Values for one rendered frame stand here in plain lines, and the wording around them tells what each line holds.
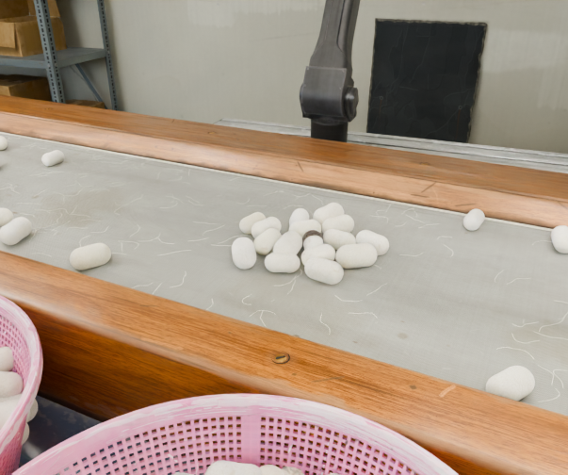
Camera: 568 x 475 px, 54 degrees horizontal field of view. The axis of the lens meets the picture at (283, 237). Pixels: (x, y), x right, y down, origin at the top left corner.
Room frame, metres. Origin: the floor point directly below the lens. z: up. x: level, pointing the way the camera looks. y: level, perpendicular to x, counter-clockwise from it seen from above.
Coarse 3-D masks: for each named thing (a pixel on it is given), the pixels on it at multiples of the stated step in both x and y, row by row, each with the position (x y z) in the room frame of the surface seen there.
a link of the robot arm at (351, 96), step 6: (300, 90) 0.89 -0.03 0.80; (348, 90) 0.87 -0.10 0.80; (354, 90) 0.87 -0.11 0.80; (300, 96) 0.89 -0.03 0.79; (348, 96) 0.86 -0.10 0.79; (354, 96) 0.87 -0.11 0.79; (300, 102) 0.90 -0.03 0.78; (348, 102) 0.86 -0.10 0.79; (354, 102) 0.87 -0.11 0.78; (348, 108) 0.87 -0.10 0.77; (354, 108) 0.88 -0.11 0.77; (306, 114) 0.91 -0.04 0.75; (312, 114) 0.90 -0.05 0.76; (348, 114) 0.88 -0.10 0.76; (354, 114) 0.90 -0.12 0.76; (330, 120) 0.89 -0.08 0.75; (336, 120) 0.89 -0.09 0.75; (342, 120) 0.88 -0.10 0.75; (348, 120) 0.88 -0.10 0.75
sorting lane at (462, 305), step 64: (0, 192) 0.61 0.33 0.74; (64, 192) 0.61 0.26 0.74; (128, 192) 0.61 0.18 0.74; (192, 192) 0.61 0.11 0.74; (256, 192) 0.61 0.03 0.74; (320, 192) 0.61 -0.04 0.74; (64, 256) 0.45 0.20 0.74; (128, 256) 0.45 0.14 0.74; (192, 256) 0.45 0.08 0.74; (256, 256) 0.45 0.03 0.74; (384, 256) 0.45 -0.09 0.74; (448, 256) 0.45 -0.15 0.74; (512, 256) 0.45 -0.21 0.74; (256, 320) 0.35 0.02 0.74; (320, 320) 0.35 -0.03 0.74; (384, 320) 0.35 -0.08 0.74; (448, 320) 0.35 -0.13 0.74; (512, 320) 0.35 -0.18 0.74
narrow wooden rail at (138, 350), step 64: (0, 256) 0.41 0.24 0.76; (64, 320) 0.32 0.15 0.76; (128, 320) 0.32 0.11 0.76; (192, 320) 0.32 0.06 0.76; (64, 384) 0.32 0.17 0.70; (128, 384) 0.30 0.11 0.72; (192, 384) 0.27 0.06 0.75; (256, 384) 0.25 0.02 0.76; (320, 384) 0.25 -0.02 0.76; (384, 384) 0.25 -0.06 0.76; (448, 384) 0.25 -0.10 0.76; (448, 448) 0.21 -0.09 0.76; (512, 448) 0.20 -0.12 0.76
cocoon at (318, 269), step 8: (312, 264) 0.41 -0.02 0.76; (320, 264) 0.41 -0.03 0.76; (328, 264) 0.40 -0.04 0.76; (336, 264) 0.40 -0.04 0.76; (312, 272) 0.40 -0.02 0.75; (320, 272) 0.40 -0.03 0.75; (328, 272) 0.40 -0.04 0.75; (336, 272) 0.40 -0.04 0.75; (320, 280) 0.40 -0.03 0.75; (328, 280) 0.40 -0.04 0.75; (336, 280) 0.40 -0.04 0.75
